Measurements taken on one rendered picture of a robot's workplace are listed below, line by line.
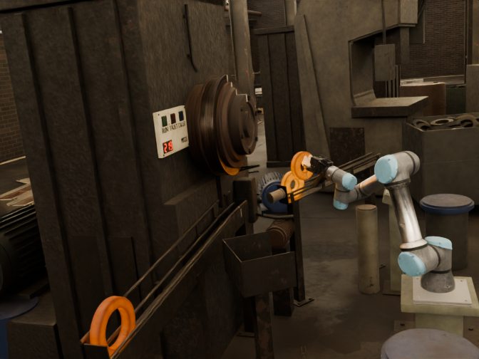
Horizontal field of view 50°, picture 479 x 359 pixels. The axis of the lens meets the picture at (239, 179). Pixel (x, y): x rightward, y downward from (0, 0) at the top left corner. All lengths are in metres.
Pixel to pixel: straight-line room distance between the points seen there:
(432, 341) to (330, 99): 3.45
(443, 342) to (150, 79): 1.42
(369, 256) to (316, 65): 2.48
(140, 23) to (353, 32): 3.15
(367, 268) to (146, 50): 1.81
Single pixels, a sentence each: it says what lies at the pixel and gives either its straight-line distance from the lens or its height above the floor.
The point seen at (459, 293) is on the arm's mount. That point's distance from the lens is 2.51.
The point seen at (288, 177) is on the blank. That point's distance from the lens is 2.82.
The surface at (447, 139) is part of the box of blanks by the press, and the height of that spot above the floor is 0.66.
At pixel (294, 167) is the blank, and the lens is 2.72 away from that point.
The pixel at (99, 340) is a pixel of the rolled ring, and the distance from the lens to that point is 1.55.
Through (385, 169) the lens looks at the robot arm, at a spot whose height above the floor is 0.89.
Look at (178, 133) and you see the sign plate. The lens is 2.19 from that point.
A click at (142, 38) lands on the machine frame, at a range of 2.03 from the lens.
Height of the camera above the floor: 1.41
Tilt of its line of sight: 13 degrees down
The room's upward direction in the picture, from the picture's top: 5 degrees counter-clockwise
